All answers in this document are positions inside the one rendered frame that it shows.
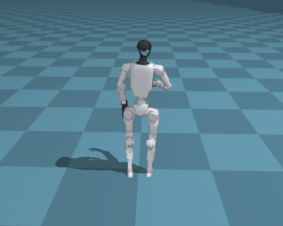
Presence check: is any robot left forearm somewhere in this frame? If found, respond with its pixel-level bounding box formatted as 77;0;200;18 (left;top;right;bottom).
117;87;126;105

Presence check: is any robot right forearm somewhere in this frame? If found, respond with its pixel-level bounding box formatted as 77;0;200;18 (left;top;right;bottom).
153;80;164;89

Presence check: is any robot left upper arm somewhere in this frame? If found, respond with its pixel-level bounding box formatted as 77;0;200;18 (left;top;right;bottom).
117;62;131;90

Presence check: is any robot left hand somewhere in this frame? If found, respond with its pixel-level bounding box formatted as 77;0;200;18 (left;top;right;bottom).
121;100;128;118

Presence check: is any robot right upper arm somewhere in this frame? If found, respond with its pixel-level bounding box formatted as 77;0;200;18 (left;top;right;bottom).
153;65;172;91

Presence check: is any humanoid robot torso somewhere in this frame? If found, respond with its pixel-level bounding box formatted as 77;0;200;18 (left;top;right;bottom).
130;60;155;117

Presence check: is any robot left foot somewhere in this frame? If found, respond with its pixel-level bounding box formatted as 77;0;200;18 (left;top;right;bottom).
127;168;133;178

